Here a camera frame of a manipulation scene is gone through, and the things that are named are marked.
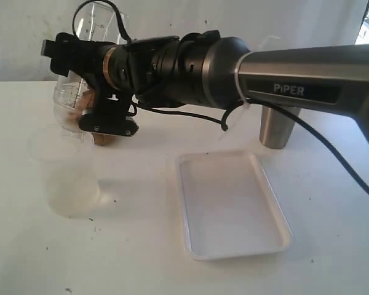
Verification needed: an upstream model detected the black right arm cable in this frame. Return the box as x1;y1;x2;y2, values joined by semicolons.
72;0;369;207

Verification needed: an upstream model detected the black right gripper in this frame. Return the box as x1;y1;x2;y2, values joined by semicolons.
42;33;135;117

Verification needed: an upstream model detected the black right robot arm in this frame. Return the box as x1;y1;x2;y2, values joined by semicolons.
41;31;369;143

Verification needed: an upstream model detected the white rectangular plastic tray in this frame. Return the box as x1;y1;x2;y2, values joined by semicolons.
175;150;292;261

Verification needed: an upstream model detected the stainless steel tumbler cup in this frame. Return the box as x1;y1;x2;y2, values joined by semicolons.
259;106;295;149

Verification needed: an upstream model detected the clear plastic jar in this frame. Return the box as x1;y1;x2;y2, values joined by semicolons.
57;1;126;88

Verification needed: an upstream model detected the brown wooden blocks pile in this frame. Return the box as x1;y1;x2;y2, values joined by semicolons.
66;89;95;124

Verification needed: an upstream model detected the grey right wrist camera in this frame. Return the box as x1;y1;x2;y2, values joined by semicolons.
78;93;139;137

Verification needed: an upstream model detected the clear plastic cap cup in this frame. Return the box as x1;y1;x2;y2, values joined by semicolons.
27;125;100;218

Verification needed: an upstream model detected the round brown wooden cup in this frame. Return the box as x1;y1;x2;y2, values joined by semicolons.
79;88;119;146

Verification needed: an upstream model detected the clear plastic dome lid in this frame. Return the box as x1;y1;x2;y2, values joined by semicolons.
53;83;93;138

